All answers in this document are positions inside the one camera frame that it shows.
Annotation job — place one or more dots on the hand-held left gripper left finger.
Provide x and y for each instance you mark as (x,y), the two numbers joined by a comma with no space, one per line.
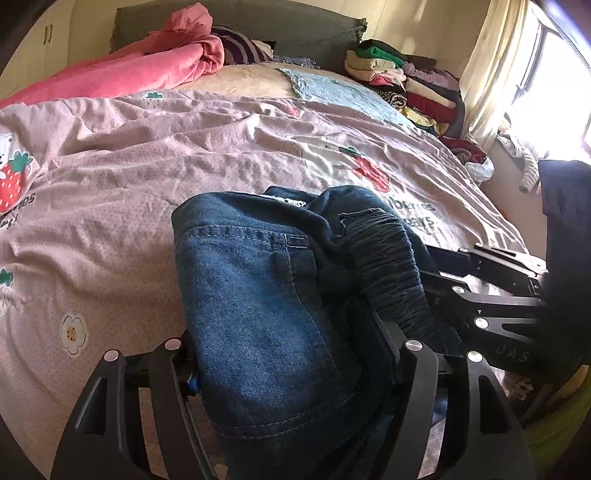
(174,397)

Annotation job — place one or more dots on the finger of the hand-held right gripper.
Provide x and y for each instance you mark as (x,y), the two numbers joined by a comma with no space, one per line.
(498,318)
(489,265)

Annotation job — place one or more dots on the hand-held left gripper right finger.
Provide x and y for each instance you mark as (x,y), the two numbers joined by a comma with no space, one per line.
(418,387)

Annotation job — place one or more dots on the blue denim pants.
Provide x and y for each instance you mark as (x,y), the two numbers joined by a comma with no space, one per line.
(277,300)

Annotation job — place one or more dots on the grey garment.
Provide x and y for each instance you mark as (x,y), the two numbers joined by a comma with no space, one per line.
(526,161)

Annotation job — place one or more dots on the red and white clothes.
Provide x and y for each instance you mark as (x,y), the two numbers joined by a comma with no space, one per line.
(471,157)

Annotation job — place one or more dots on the person's green shirt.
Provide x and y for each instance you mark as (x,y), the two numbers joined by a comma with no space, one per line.
(558,424)

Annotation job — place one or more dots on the window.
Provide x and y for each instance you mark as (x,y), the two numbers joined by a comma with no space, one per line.
(561,69)

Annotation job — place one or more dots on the cream curtain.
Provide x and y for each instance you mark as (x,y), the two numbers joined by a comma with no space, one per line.
(494,69)

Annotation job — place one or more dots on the stack of folded clothes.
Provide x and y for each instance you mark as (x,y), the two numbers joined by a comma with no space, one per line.
(415,87)

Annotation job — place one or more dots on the pink printed blanket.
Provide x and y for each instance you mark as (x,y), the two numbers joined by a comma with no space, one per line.
(115,207)

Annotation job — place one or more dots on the light blue cloth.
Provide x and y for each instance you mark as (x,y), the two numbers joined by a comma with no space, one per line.
(341,94)

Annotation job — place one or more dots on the grey headboard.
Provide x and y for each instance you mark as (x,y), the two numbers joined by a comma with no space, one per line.
(300,32)

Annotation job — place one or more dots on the beige bed sheet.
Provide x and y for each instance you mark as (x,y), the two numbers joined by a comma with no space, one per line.
(249,78)

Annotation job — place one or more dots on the pink quilt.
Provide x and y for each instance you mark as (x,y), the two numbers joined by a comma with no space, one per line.
(138,69)

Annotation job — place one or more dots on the purple striped cloth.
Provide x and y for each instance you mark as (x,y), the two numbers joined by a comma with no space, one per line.
(240,46)

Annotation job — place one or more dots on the cream wardrobe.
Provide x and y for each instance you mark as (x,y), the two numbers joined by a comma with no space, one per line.
(32,41)

